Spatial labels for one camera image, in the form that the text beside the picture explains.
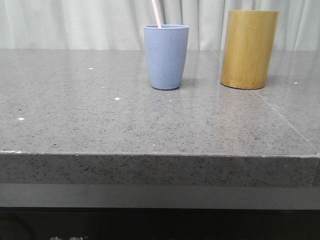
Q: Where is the bamboo cylindrical cup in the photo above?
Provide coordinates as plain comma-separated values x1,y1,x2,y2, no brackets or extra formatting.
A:
220,10,279,90

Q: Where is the blue plastic cup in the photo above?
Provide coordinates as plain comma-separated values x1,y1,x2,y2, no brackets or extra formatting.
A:
143,24,190,90

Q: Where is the dark cabinet under counter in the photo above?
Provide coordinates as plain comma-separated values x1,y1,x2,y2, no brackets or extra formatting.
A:
0,183,320,240

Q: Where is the grey-white curtain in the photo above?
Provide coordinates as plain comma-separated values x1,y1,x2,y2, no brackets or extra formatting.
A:
0,0,320,51

